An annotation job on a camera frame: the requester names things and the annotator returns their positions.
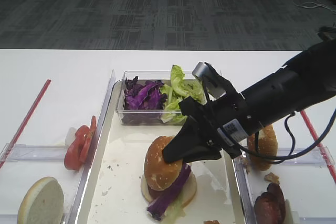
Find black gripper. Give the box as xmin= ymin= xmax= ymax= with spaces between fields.
xmin=162 ymin=77 xmax=263 ymax=163

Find sesame top bun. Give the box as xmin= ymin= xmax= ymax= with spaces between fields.
xmin=144 ymin=136 xmax=183 ymax=191

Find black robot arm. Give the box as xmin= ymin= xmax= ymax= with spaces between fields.
xmin=162 ymin=40 xmax=335 ymax=164

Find green lettuce in box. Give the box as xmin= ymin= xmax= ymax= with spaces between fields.
xmin=160 ymin=65 xmax=205 ymax=124

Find lettuce leaf on bun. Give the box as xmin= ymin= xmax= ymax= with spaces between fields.
xmin=161 ymin=195 xmax=185 ymax=224

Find bread crumb piece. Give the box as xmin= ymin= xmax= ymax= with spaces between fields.
xmin=264 ymin=172 xmax=280 ymax=184

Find sausage slices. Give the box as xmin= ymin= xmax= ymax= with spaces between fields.
xmin=254 ymin=183 xmax=286 ymax=224

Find tomato slices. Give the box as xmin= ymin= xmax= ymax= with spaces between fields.
xmin=64 ymin=115 xmax=97 ymax=170

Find bottom bun on tray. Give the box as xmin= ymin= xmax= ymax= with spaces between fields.
xmin=141 ymin=172 xmax=197 ymax=208

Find spare sesame bun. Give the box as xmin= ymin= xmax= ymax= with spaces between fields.
xmin=249 ymin=124 xmax=278 ymax=171

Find clear plastic salad box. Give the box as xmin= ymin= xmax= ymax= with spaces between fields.
xmin=116 ymin=71 xmax=196 ymax=125

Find crumb piece on tray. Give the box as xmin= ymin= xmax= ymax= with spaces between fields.
xmin=203 ymin=220 xmax=220 ymax=224

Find purple cabbage in box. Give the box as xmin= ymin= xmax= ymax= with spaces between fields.
xmin=123 ymin=76 xmax=167 ymax=110

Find metal tray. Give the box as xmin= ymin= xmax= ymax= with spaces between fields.
xmin=78 ymin=81 xmax=245 ymax=223

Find right red rod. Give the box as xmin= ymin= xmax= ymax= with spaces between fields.
xmin=300 ymin=110 xmax=336 ymax=185

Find red rod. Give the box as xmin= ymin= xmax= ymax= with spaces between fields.
xmin=300 ymin=110 xmax=336 ymax=185
xmin=0 ymin=79 xmax=51 ymax=168

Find cut bun half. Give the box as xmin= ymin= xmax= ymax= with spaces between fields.
xmin=17 ymin=177 xmax=64 ymax=223

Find left red rod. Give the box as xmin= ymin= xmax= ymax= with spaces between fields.
xmin=0 ymin=79 xmax=51 ymax=168

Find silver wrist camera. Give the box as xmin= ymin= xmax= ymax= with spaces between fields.
xmin=192 ymin=62 xmax=226 ymax=99

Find black cable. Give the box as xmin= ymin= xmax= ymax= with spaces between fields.
xmin=199 ymin=26 xmax=336 ymax=164

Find white cable on floor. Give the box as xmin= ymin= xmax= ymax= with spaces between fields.
xmin=292 ymin=0 xmax=336 ymax=14

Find clear rail by tomatoes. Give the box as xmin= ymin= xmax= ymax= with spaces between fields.
xmin=1 ymin=143 xmax=67 ymax=162

